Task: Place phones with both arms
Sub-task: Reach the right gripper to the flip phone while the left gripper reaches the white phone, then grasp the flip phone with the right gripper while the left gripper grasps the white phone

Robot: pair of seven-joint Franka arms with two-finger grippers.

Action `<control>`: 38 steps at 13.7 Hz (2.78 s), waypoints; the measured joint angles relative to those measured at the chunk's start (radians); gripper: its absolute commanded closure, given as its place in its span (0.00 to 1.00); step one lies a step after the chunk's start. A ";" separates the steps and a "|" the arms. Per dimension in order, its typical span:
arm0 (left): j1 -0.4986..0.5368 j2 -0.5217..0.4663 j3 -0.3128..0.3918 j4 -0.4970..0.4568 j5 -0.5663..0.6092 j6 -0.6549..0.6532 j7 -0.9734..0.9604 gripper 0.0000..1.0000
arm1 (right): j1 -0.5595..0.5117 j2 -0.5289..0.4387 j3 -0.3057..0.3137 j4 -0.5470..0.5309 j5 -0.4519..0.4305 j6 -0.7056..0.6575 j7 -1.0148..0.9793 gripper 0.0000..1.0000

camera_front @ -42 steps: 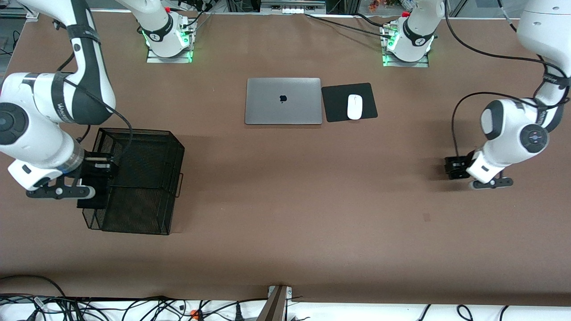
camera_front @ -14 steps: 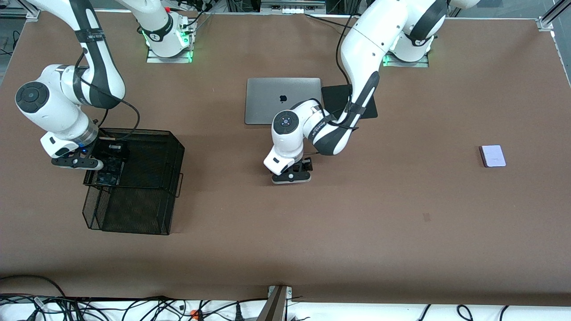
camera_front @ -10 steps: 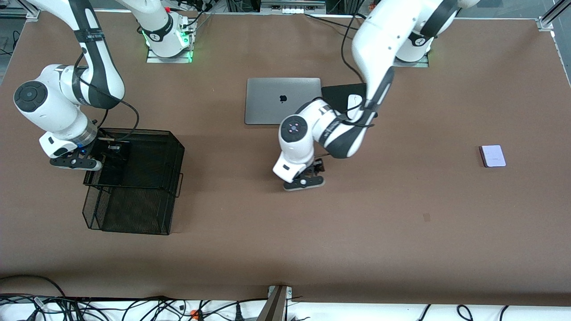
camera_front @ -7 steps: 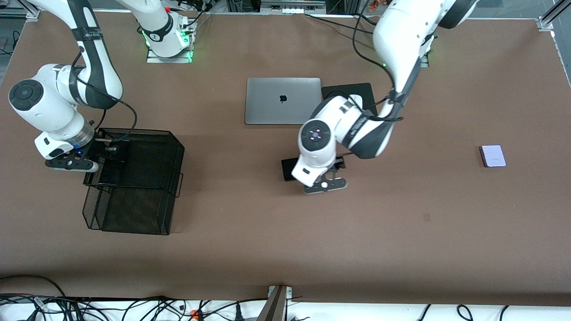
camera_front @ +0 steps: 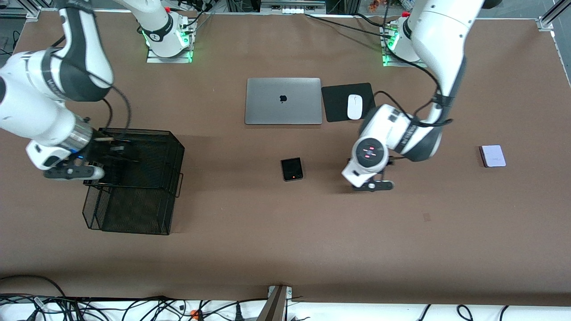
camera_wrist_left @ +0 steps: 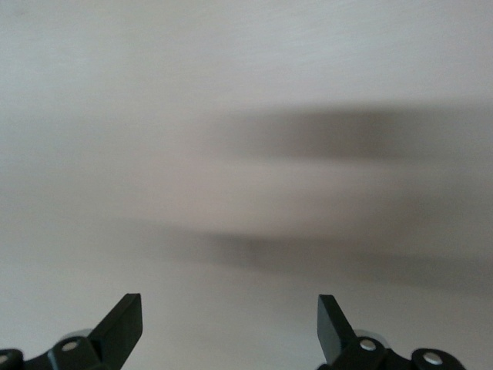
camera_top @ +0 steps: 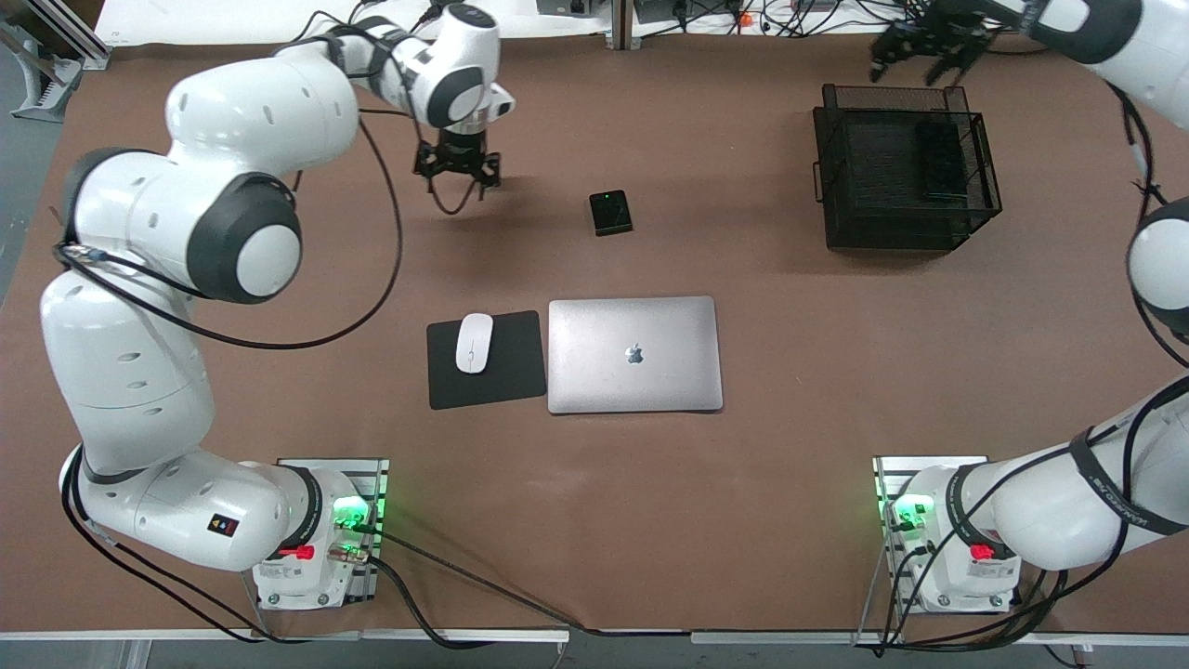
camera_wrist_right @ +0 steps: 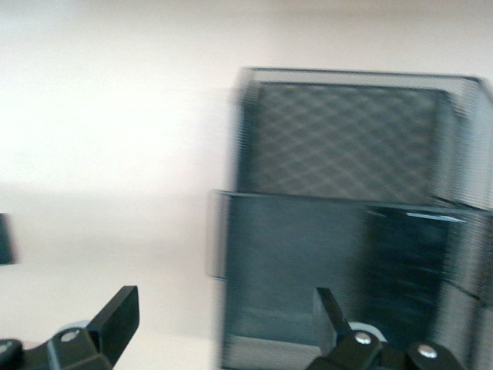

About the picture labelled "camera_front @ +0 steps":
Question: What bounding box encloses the black flip phone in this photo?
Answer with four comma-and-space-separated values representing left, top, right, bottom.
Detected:
281, 156, 304, 182

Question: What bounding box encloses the lavender flip phone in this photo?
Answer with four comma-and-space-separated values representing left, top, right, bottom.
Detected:
480, 144, 507, 168

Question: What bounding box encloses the white computer mouse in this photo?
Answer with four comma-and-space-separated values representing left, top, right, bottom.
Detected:
347, 94, 363, 120

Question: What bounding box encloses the black mouse pad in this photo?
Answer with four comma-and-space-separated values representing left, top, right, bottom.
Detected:
321, 82, 378, 123

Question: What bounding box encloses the silver laptop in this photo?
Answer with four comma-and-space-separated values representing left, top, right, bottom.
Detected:
244, 78, 323, 125

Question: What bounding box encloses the grey power strip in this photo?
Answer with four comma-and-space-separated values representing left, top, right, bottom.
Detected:
260, 0, 327, 14

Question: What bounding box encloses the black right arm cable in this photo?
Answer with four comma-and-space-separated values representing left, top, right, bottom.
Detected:
54, 38, 132, 134

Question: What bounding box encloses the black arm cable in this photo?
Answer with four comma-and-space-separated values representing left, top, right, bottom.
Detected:
54, 38, 132, 134
374, 0, 453, 130

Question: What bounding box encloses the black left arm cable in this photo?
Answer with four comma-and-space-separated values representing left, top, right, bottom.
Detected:
374, 0, 453, 130

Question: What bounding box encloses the black wire mesh organizer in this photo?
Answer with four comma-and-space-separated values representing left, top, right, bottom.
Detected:
82, 128, 185, 236

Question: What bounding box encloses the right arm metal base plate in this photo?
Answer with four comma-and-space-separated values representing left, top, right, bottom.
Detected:
146, 44, 193, 64

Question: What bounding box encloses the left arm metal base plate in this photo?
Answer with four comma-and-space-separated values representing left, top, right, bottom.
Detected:
382, 53, 430, 68

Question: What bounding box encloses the black table cable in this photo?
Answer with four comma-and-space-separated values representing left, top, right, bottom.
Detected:
305, 13, 393, 35

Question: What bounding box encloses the black arched floor cable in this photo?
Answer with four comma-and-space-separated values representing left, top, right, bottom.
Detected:
0, 274, 67, 299

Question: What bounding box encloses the aluminium frame profile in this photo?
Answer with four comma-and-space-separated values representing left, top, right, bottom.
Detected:
538, 0, 571, 32
0, 6, 41, 21

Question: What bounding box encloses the black floor cable tangle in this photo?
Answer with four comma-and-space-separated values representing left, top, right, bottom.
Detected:
0, 294, 268, 321

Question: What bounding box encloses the metal camera mount pole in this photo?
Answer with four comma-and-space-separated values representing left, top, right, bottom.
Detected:
257, 285, 293, 321

